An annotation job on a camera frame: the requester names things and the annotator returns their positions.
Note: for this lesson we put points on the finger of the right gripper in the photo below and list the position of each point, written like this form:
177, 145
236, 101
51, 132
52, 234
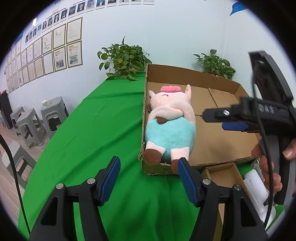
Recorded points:
235, 126
223, 115

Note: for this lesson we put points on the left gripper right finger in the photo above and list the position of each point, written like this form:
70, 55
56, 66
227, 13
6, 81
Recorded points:
241, 221

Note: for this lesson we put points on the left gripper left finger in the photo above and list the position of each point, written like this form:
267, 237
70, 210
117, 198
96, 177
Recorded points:
56, 219

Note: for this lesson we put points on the white handheld fan device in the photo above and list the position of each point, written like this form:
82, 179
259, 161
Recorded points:
257, 193

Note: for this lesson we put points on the pink pig plush toy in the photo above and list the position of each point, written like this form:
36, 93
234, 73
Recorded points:
171, 127

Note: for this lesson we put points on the narrow cardboard insert box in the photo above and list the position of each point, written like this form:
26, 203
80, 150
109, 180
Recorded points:
225, 175

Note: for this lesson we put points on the green white medicine box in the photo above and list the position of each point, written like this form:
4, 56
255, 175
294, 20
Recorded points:
255, 165

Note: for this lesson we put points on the large cardboard tray box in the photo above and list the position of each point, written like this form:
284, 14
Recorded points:
212, 98

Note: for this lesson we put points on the right potted green plant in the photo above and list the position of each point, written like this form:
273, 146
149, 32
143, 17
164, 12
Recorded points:
213, 64

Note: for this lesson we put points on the potted green plant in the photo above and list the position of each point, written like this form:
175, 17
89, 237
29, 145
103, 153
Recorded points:
213, 64
123, 61

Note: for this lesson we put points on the grey plastic stool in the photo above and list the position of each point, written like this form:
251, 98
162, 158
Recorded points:
31, 128
18, 154
54, 113
14, 118

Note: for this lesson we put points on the left potted green plant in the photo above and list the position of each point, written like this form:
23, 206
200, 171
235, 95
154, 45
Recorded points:
123, 61

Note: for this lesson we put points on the green tablecloth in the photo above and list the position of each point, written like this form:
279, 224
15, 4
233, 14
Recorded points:
107, 123

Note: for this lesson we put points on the black cabinet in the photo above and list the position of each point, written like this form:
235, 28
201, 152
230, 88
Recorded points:
6, 109

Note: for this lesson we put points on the framed certificates on wall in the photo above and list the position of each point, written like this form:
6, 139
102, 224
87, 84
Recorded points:
50, 47

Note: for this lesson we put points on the portrait photo row on wall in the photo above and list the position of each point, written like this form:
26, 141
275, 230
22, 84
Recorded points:
60, 11

